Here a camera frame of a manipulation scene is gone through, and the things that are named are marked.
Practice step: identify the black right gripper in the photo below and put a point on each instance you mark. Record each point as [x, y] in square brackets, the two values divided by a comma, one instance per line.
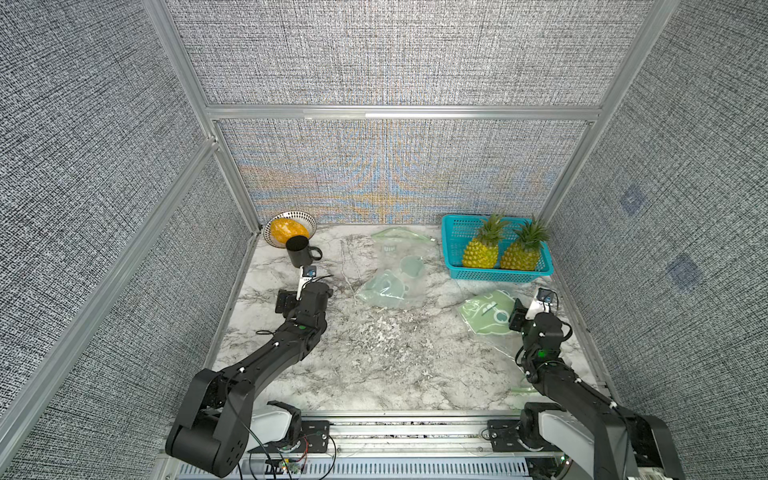
[517, 316]

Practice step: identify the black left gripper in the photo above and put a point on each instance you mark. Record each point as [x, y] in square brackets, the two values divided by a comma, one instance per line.
[285, 303]

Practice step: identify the clear green zip-top bag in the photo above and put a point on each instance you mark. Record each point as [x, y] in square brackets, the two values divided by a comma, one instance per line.
[488, 317]

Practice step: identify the yellow pineapple with green crown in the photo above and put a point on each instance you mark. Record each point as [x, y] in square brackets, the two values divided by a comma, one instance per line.
[524, 253]

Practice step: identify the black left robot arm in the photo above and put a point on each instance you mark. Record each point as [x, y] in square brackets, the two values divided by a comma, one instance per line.
[213, 425]

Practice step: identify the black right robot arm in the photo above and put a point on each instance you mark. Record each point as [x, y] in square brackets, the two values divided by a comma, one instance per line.
[592, 430]

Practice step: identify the black mug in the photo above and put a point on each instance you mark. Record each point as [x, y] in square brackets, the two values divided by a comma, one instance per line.
[301, 253]

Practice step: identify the orange fruit in bowl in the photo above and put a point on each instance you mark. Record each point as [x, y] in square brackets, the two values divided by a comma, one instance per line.
[283, 229]

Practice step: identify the patterned white bowl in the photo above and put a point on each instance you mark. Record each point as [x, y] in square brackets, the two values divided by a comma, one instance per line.
[304, 218]

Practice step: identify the teal plastic basket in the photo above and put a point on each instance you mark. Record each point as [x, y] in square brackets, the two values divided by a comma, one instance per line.
[458, 230]

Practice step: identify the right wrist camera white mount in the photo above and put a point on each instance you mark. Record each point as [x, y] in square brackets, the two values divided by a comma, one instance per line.
[545, 301]

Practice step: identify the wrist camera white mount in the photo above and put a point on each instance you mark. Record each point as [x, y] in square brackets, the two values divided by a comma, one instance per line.
[545, 301]
[306, 275]

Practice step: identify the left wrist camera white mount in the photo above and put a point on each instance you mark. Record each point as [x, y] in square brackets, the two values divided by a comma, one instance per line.
[306, 275]

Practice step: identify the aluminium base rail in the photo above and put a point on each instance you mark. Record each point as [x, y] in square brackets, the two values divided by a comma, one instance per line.
[420, 444]

